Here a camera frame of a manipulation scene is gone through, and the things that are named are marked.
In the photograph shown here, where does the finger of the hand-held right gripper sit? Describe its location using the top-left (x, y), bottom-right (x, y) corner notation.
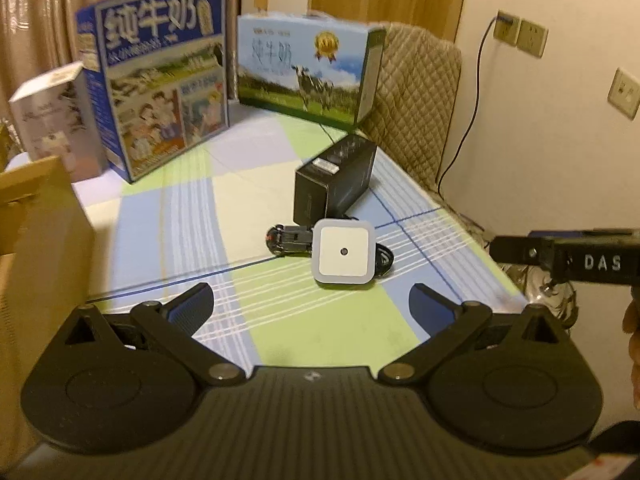
top-left (489, 234), bottom-right (555, 266)
top-left (529, 228), bottom-right (640, 239)

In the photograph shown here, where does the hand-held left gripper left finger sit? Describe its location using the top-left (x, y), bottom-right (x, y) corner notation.
top-left (47, 282), bottom-right (247, 389)

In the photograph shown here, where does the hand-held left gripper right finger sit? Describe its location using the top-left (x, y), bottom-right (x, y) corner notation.
top-left (377, 282), bottom-right (576, 389)

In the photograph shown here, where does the black cord bundle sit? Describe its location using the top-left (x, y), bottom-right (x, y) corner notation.
top-left (372, 242), bottom-right (396, 279)

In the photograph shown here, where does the white square night light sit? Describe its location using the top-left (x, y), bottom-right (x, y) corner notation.
top-left (311, 217), bottom-right (376, 289)

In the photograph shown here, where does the black toy car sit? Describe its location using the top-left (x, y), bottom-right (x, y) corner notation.
top-left (265, 222), bottom-right (319, 259)

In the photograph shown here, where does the black product box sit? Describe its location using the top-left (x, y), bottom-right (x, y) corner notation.
top-left (292, 135), bottom-right (379, 229)

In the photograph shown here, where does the cardboard box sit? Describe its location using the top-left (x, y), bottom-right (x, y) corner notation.
top-left (0, 155), bottom-right (97, 466)

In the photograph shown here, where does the person's right hand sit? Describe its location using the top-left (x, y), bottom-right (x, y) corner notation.
top-left (621, 302), bottom-right (640, 397)

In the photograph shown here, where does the shiny metal pot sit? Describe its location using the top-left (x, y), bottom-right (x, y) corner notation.
top-left (515, 260), bottom-right (577, 327)

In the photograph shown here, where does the dark blue milk carton box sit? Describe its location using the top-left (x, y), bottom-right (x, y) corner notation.
top-left (75, 0), bottom-right (231, 185)

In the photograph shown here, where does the white humidifier box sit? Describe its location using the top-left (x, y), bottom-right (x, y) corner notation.
top-left (7, 61), bottom-right (109, 184)

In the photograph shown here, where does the light blue milk carton box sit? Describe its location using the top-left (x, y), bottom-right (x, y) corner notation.
top-left (236, 10), bottom-right (389, 129)

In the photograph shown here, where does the black power cable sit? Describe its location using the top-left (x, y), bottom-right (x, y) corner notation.
top-left (435, 10), bottom-right (516, 197)

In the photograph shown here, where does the beige wall switch plate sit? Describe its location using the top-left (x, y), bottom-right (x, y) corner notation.
top-left (607, 67), bottom-right (640, 121)

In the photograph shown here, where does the beige wall socket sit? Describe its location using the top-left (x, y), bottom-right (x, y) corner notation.
top-left (516, 17), bottom-right (550, 59)

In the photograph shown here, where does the wall socket with plug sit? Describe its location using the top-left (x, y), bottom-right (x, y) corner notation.
top-left (493, 10), bottom-right (521, 44)

